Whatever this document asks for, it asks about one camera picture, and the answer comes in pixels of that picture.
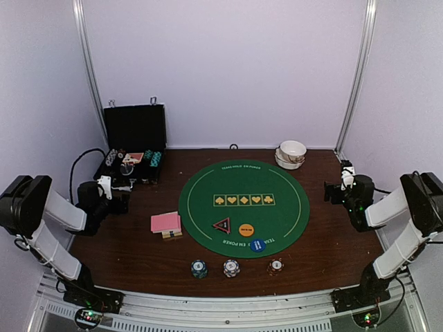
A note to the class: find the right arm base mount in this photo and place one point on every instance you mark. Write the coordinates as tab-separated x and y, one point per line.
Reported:
350	299

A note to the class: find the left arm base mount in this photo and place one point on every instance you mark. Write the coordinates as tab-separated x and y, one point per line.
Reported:
101	300

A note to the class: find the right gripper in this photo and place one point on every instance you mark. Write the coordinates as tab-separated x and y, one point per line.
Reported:
329	187

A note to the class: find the white ceramic lower bowl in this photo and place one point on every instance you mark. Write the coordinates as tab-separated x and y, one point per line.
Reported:
285	164

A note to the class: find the blue round blind button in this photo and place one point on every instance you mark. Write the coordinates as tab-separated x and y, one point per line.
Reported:
257	245

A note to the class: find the teal chip row in case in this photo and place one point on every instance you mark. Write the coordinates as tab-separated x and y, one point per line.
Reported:
156	158

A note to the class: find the orange round blind button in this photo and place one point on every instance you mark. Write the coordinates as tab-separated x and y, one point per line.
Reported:
246	230

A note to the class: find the black poker chip case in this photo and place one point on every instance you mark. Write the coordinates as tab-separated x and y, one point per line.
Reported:
136	129

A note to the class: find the gold card deck box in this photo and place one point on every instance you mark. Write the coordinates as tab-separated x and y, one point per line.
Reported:
170	235

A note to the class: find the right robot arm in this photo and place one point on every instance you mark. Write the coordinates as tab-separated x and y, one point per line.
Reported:
416	204

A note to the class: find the white ceramic upper bowl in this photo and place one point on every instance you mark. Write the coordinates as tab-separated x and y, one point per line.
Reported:
292	151

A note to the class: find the clear acrylic dealer button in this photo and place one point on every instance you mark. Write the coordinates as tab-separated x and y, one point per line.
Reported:
126	169

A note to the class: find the black red triangle token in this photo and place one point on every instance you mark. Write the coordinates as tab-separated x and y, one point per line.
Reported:
223	225

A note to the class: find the blue tan chip stack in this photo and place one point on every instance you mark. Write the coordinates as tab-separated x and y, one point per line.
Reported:
231	268

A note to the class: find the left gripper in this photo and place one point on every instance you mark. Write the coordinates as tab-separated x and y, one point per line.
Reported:
117	209

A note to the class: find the white ceramic bowl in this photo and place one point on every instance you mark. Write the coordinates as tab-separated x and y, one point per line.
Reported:
285	164
292	151

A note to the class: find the red playing card deck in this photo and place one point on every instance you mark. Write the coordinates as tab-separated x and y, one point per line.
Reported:
168	222

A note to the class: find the green blue chips in case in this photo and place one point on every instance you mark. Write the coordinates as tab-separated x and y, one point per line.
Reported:
148	154

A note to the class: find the blue tan chips in case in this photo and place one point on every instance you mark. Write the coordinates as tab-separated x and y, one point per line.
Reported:
110	158

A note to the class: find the card deck in case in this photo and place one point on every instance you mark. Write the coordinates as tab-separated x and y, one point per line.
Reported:
133	158

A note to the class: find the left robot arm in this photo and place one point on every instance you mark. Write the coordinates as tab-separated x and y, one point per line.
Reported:
27	201

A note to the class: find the green round poker mat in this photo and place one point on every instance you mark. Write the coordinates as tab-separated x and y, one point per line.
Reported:
246	191

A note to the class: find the green blue chip stack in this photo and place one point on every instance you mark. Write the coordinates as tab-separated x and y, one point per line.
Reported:
199	269

